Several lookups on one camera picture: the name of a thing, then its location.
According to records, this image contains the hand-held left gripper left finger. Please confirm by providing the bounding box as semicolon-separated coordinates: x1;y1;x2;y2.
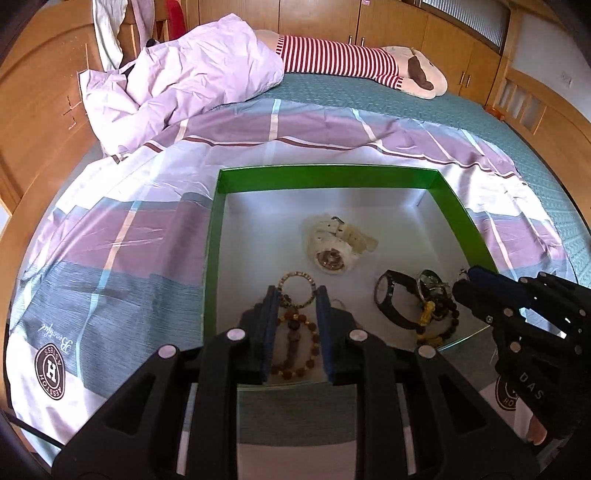
53;285;281;480

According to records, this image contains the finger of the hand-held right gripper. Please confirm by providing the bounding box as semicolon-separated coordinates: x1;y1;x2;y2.
452;279;579;352
466;264;591;325

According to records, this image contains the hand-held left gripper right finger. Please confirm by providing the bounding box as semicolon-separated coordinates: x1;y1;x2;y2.
317;285;539;480

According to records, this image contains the brown gold bead bracelet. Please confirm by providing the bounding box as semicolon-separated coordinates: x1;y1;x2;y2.
270;311;322;380

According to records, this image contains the yellow black bead bracelet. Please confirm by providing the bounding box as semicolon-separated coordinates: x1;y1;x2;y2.
417;295;462;347

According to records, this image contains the clear round bangle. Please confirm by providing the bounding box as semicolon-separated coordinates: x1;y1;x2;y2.
417;269;452;305

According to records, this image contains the studded ring bangle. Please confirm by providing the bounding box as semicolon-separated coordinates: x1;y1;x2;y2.
278;272;318;310

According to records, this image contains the green cardboard box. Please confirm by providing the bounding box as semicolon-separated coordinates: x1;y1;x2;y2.
202;164;499;393

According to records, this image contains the person's right hand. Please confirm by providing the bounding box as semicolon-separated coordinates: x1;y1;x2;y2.
526;412;550;445

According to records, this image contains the black wrist watch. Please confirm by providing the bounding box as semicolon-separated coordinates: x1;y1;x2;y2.
374;270;428;329

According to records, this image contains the white wrist watch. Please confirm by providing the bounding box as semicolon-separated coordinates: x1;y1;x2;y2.
302;215;379;277

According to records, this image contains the printed pink grey quilt cover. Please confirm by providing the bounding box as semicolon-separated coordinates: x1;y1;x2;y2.
4;99;591;462

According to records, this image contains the wooden headboard with panels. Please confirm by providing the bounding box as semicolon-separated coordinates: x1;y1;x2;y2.
485;65;591;195

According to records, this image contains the striped plush toy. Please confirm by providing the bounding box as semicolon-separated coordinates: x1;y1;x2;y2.
256;30;448;100

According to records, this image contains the crumpled pink duvet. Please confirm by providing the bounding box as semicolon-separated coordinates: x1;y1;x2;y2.
78;14;284;155

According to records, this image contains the red garment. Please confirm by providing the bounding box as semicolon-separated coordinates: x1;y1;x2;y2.
166;0;186;41

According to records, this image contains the wooden chair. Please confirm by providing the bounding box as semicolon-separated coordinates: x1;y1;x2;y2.
115;0;172;65

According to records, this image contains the white garment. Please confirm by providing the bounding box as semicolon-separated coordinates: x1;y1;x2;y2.
91;0;131;70

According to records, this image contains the black cable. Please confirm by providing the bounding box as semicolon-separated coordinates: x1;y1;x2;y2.
0;408;65;450

